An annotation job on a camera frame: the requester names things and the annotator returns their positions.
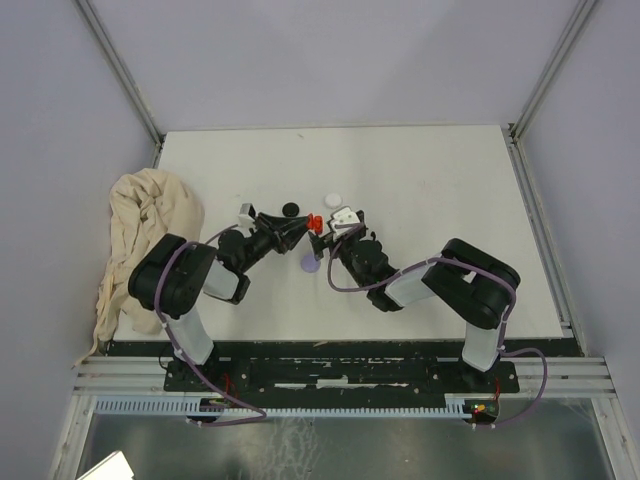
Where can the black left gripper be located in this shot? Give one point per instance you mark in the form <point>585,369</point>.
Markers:
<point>294,229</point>

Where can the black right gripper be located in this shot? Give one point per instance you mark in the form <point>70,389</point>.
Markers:
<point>319,244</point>

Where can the orange earbud charging case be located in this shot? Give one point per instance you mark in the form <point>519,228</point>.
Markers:
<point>315,224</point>

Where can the white earbud charging case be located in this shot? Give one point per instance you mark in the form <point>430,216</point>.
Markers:
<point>332,200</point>

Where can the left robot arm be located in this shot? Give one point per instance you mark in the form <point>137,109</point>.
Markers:
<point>172,276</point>

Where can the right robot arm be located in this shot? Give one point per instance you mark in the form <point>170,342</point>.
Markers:
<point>478,287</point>

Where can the black earbud charging case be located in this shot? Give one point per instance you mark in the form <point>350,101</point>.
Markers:
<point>290,210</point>

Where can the lilac earbud charging case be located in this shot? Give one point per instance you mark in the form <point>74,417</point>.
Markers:
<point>310,264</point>

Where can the cream crumpled cloth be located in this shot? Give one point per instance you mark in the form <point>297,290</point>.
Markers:
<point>144,207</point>

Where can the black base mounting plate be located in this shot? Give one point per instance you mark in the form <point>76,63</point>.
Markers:
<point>239,366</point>

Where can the white paper sheet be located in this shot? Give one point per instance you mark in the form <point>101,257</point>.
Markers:
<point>113,467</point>

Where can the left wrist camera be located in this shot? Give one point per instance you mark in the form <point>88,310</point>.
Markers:
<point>245,212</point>

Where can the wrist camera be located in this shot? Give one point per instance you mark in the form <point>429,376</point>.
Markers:
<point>343,220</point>
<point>245,212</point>

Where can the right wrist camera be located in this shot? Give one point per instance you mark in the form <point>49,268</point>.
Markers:
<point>343,220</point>

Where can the slotted cable duct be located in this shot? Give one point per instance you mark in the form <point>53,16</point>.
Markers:
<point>207,406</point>

